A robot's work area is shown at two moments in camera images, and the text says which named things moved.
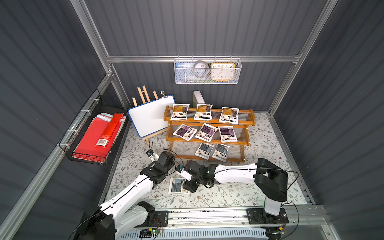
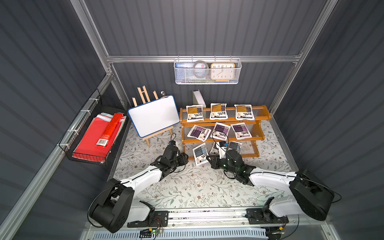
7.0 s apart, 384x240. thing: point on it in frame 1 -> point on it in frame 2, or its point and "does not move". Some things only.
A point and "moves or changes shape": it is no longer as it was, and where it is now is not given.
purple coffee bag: x=206 y=132 -> x=220 y=131
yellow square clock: x=223 y=72 does not move
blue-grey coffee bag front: x=176 y=186 -> x=200 y=154
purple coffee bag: x=185 y=132 -> x=199 y=133
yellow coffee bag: x=203 y=112 -> x=218 y=111
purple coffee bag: x=227 y=134 -> x=241 y=131
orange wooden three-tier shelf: x=208 y=132 moves or changes shape
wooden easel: x=142 y=97 does not move
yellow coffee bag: x=229 y=115 -> x=244 y=111
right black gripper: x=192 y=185 -> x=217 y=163
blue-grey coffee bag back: x=220 y=152 -> x=235 y=145
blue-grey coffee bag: x=204 y=150 -> x=215 y=150
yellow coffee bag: x=180 y=111 -> x=194 y=113
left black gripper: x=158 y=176 -> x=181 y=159
